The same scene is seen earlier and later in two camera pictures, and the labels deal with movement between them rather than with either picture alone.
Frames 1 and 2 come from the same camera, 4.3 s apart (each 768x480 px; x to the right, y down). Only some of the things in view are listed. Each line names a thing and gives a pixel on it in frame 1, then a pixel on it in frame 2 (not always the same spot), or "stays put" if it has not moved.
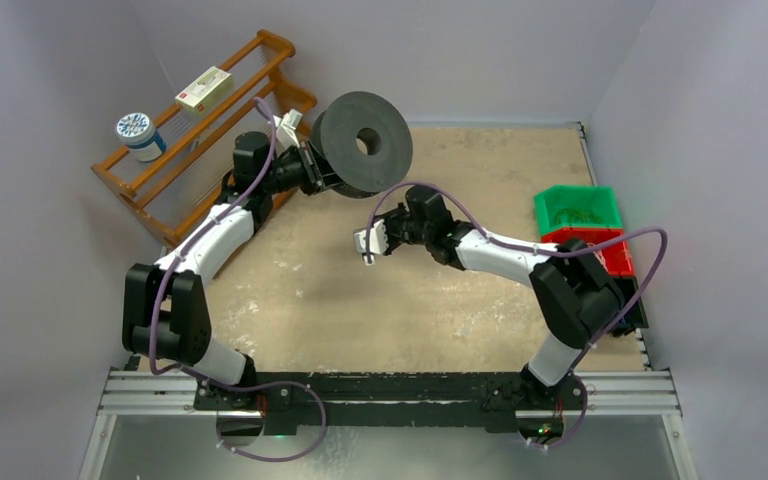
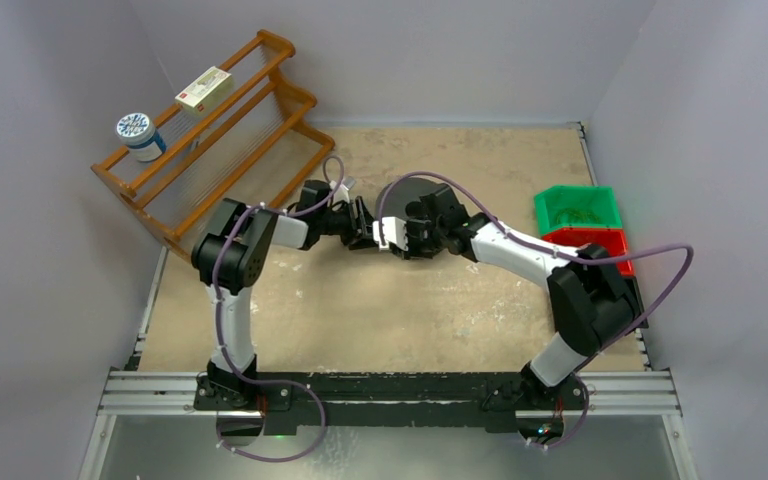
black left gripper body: (298, 170) → (342, 223)
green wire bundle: (576, 214) stays put
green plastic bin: (576, 206) stays put
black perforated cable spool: (364, 142) → (399, 192)
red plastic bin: (614, 255) stays put
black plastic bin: (636, 318) stays put
